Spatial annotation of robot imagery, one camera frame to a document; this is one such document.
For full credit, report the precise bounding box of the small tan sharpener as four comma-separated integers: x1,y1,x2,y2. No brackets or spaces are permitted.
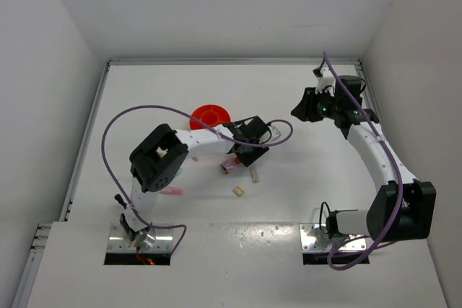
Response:
232,186,245,197

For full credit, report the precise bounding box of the pink highlighter pen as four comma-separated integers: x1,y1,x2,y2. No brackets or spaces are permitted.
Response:
160,186,183,195

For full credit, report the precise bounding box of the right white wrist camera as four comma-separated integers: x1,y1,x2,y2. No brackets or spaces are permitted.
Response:
313,67,336,94

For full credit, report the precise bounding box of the pink glue bottle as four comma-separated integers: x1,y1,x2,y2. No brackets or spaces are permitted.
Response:
219,157,242,175

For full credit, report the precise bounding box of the metal base plate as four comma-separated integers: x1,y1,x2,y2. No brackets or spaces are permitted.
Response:
106,224,173,254
299,223,370,252

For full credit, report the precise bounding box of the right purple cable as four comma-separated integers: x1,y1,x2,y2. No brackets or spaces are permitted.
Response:
323,51,404,272

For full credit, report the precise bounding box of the purple cable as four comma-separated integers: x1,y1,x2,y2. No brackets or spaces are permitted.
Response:
101,105,294,251
323,51,404,272

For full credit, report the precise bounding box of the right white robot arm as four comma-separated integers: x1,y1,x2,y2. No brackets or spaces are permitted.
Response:
291,76,436,242

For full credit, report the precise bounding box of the grey eraser block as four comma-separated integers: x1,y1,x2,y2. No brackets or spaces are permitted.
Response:
249,164,259,184

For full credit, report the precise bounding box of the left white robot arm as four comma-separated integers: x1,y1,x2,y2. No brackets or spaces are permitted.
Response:
120,116,272,242

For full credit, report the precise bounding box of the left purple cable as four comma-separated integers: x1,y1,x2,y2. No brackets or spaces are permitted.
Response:
101,105,294,251

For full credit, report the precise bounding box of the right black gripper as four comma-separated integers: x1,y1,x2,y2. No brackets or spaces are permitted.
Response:
292,87,341,123

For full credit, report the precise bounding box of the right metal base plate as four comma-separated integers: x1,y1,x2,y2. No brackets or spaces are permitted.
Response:
299,223,370,252

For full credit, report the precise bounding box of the orange round organizer container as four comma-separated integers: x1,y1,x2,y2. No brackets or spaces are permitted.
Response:
191,104,230,127

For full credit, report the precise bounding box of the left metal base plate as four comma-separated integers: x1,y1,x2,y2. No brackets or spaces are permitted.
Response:
106,224,173,254

